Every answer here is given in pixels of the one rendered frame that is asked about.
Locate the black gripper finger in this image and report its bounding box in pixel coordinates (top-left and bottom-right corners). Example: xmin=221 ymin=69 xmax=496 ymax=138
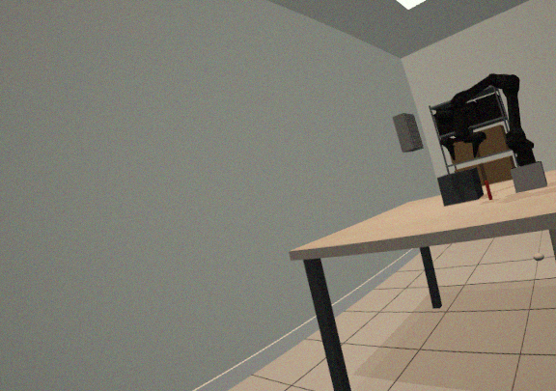
xmin=472 ymin=139 xmax=484 ymax=157
xmin=443 ymin=144 xmax=456 ymax=160

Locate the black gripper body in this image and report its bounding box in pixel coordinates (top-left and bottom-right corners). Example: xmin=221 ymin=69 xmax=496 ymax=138
xmin=440 ymin=121 xmax=486 ymax=145

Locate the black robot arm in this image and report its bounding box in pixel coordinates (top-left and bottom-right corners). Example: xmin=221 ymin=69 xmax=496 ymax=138
xmin=435 ymin=73 xmax=537 ymax=167

